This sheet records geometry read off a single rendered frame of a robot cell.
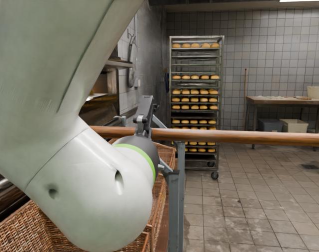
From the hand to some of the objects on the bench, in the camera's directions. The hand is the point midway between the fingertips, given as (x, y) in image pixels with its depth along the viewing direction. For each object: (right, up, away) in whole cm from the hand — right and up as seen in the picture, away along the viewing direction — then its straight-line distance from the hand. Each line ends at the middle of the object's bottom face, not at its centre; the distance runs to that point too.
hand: (153, 134), depth 64 cm
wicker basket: (-29, -59, +16) cm, 68 cm away
